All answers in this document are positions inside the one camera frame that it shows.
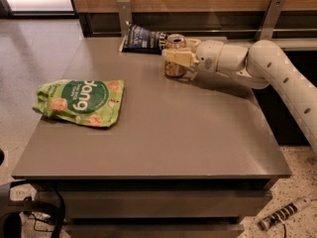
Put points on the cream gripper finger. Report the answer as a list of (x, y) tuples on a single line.
[(192, 43), (184, 57)]

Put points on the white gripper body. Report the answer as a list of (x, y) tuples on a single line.
[(207, 56)]

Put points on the orange soda can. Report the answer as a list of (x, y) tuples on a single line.
[(173, 43)]

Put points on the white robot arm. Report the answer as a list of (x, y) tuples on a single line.
[(262, 64)]

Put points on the dark blue chip bag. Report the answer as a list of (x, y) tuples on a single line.
[(143, 41)]

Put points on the grey drawer cabinet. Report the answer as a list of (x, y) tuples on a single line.
[(184, 160)]

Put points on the green snack bag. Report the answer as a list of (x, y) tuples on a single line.
[(91, 103)]

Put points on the white power strip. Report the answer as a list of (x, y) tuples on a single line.
[(285, 212)]

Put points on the wooden wall panel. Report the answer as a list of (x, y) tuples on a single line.
[(232, 18)]

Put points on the right metal bracket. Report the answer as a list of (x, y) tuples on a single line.
[(271, 16)]

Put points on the metal bracket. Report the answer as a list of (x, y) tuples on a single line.
[(271, 16), (125, 15)]

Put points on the left metal bracket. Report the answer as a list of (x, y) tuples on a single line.
[(125, 15)]

